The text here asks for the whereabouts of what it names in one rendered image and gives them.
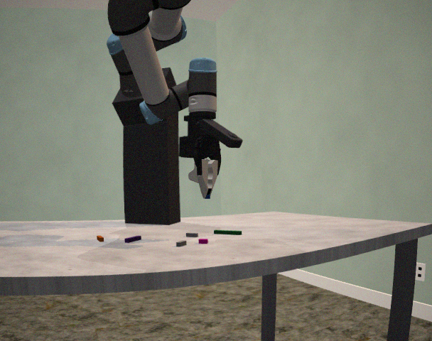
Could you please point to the purple rod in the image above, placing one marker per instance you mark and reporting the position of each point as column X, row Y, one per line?
column 132, row 239

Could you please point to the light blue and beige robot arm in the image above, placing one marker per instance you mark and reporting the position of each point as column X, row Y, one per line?
column 130, row 19

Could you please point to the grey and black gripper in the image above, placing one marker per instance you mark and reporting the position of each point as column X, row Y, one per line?
column 202, row 146

